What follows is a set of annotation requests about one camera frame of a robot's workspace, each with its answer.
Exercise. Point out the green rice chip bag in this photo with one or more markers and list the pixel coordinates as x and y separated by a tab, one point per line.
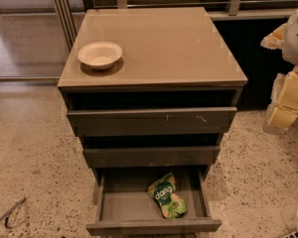
163	192

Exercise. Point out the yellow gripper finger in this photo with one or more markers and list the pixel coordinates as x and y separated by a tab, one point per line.
277	121
275	39

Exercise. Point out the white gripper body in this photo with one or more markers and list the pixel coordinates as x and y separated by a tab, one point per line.
296	42

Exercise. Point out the bottom grey drawer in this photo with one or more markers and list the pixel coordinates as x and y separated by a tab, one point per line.
125	208

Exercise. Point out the grey drawer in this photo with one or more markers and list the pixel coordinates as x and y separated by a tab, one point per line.
125	208
143	122
151	157

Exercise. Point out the white paper bowl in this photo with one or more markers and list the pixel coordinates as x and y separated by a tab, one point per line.
100	55

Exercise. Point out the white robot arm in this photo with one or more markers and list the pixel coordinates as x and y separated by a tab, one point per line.
290	44

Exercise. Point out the grey rod on floor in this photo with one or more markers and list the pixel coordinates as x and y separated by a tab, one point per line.
12	208

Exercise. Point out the middle grey drawer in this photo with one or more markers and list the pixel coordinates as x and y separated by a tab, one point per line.
151	157

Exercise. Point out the grey drawer cabinet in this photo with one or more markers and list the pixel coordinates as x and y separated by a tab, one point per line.
171	58

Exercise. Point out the top grey drawer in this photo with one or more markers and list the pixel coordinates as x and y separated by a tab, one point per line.
143	122

